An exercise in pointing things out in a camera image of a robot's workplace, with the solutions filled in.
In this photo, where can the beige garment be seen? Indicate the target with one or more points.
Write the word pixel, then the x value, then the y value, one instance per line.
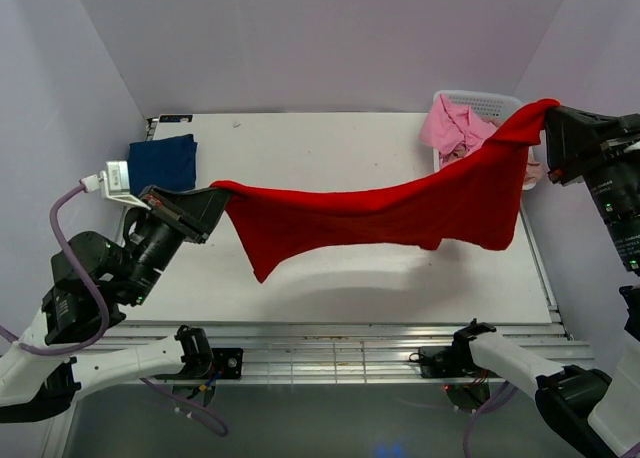
pixel 534 172

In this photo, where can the folded blue t-shirt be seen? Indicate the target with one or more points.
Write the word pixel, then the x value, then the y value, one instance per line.
pixel 168 163

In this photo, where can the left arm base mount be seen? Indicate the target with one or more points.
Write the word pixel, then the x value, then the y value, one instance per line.
pixel 203 366

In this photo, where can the aluminium table frame rail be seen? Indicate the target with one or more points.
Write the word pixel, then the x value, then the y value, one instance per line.
pixel 300 354

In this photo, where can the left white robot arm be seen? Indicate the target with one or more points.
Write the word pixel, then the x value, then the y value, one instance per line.
pixel 46 368

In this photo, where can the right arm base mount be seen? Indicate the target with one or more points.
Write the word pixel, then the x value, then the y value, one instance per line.
pixel 466 388

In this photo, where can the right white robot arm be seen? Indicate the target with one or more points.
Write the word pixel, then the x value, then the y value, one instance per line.
pixel 597 414

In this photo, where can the pink t-shirt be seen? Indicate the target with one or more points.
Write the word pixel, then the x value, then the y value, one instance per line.
pixel 454 131

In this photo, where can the small blue label sticker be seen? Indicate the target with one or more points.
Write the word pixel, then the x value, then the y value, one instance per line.
pixel 175 118

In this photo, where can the red t-shirt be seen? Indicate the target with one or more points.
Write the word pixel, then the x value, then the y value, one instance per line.
pixel 474 200

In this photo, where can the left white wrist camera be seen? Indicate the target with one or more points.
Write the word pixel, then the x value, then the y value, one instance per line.
pixel 113 184

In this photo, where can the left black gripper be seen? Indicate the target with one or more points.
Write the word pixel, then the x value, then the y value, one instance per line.
pixel 177 218

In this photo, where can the white plastic laundry basket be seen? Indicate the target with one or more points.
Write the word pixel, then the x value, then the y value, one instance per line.
pixel 489 106

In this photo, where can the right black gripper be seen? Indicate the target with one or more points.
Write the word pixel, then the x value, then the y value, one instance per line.
pixel 598 151

